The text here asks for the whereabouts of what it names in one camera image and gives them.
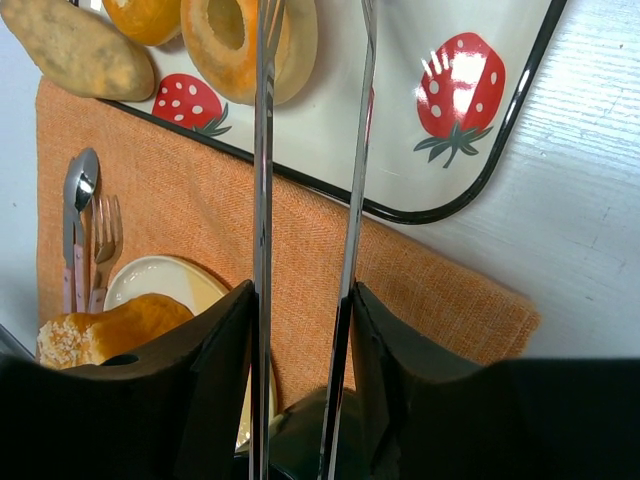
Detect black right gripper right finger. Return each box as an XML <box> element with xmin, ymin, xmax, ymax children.
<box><xmin>351</xmin><ymin>284</ymin><xmax>639</xmax><ymax>479</ymax></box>

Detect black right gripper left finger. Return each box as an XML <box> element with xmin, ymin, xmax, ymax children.
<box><xmin>1</xmin><ymin>281</ymin><xmax>254</xmax><ymax>479</ymax></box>

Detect large sugared round bread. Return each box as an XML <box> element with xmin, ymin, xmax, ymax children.
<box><xmin>37</xmin><ymin>293</ymin><xmax>193</xmax><ymax>370</ymax></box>

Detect light glazed donut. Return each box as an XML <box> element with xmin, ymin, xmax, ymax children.
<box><xmin>181</xmin><ymin>1</ymin><xmax>318</xmax><ymax>105</ymax></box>

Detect metal serving tongs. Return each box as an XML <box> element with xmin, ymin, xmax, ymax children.
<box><xmin>248</xmin><ymin>1</ymin><xmax>377</xmax><ymax>479</ymax></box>

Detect oval brown bread roll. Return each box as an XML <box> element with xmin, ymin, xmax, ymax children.
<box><xmin>1</xmin><ymin>1</ymin><xmax>155</xmax><ymax>101</ymax></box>

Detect dark green mug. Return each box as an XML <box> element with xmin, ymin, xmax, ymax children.
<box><xmin>268</xmin><ymin>387</ymin><xmax>399</xmax><ymax>479</ymax></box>

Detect white beige ceramic plate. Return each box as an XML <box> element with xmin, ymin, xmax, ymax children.
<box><xmin>103</xmin><ymin>255</ymin><xmax>279</xmax><ymax>454</ymax></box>

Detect orange cloth placemat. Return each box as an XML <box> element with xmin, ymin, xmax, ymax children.
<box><xmin>35</xmin><ymin>80</ymin><xmax>541</xmax><ymax>407</ymax></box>

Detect strawberry pattern tray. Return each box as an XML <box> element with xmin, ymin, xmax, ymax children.
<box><xmin>64</xmin><ymin>0</ymin><xmax>570</xmax><ymax>225</ymax></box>

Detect orange glazed donut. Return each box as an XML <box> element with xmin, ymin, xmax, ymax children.
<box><xmin>102</xmin><ymin>0</ymin><xmax>181</xmax><ymax>46</ymax></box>

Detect pink handled fork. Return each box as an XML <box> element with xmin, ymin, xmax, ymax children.
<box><xmin>89</xmin><ymin>195</ymin><xmax>124</xmax><ymax>313</ymax></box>

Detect pink handled spoon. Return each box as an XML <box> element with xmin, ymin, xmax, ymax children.
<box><xmin>63</xmin><ymin>147</ymin><xmax>99</xmax><ymax>313</ymax></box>

